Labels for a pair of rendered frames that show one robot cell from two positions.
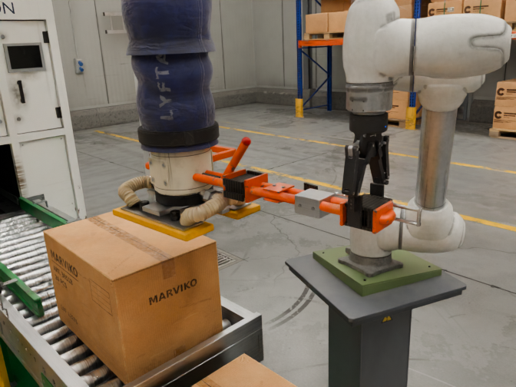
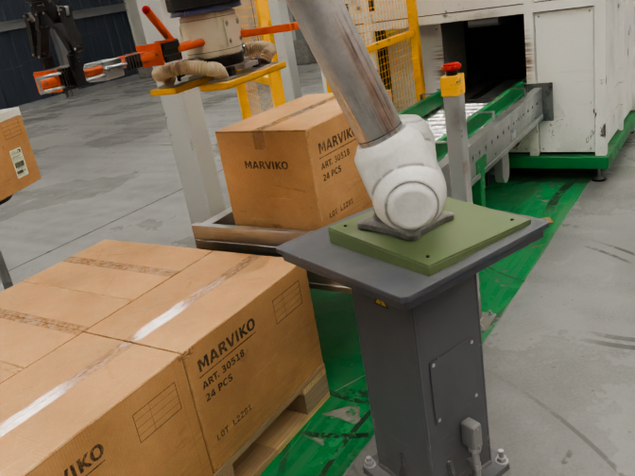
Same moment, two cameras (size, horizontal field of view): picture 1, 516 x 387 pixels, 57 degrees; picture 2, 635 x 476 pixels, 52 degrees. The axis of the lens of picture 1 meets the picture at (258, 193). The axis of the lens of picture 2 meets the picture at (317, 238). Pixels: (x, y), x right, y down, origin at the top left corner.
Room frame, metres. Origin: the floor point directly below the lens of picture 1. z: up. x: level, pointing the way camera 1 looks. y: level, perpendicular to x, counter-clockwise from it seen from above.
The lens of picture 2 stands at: (1.14, -1.90, 1.38)
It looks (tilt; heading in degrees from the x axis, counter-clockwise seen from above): 21 degrees down; 79
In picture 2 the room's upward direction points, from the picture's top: 10 degrees counter-clockwise
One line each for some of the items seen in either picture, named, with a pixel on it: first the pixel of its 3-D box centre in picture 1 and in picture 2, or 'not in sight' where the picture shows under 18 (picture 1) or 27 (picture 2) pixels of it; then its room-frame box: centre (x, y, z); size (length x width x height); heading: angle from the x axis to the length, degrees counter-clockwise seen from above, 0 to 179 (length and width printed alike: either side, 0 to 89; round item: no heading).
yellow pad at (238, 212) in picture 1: (209, 196); (244, 71); (1.41, 0.15, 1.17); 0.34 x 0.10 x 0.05; 48
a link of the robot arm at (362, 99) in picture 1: (368, 97); not in sight; (0.94, -0.23, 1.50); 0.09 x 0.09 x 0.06
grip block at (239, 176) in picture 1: (245, 185); (159, 53); (1.17, 0.03, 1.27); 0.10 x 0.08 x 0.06; 138
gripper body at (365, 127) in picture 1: (368, 134); (43, 4); (0.94, -0.23, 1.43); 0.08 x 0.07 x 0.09; 137
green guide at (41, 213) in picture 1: (74, 227); (484, 120); (2.69, 1.12, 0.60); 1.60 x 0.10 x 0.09; 43
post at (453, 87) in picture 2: not in sight; (463, 206); (2.16, 0.30, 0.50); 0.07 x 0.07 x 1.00; 43
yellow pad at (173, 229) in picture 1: (160, 214); (195, 76); (1.27, 0.28, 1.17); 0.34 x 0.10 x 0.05; 48
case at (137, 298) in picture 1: (131, 282); (315, 161); (1.66, 0.50, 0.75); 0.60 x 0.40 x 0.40; 42
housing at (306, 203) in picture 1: (314, 203); (104, 70); (1.03, -0.13, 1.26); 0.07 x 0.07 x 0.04; 48
